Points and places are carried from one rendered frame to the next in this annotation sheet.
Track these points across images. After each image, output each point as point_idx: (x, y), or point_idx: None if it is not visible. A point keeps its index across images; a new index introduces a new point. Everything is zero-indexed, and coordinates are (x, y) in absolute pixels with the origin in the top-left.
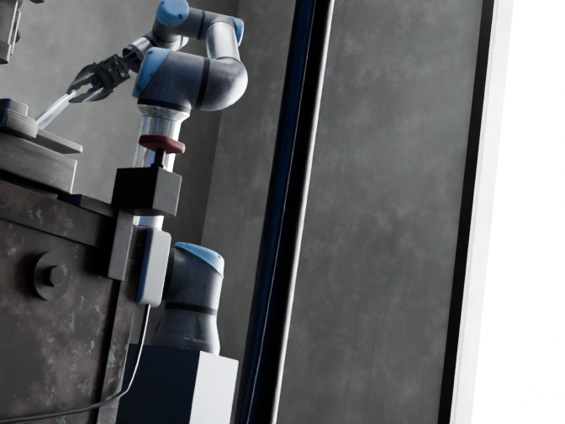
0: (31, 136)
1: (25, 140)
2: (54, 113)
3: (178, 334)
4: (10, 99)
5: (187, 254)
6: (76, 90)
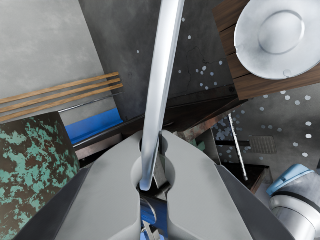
0: (159, 237)
1: (159, 234)
2: (169, 77)
3: None
4: (146, 239)
5: None
6: (141, 154)
